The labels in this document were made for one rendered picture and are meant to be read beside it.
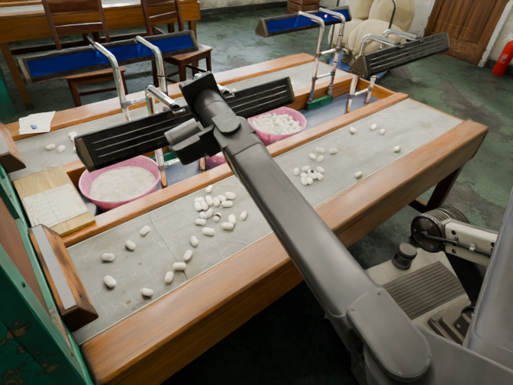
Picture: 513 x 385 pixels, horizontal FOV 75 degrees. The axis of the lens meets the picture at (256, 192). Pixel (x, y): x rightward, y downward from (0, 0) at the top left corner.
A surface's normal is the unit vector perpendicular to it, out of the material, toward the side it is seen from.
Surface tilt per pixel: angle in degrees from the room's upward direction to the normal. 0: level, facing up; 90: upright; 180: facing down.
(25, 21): 90
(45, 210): 0
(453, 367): 20
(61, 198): 0
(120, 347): 0
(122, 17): 90
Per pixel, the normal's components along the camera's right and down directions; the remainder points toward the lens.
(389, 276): 0.04, -0.76
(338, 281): -0.36, -0.67
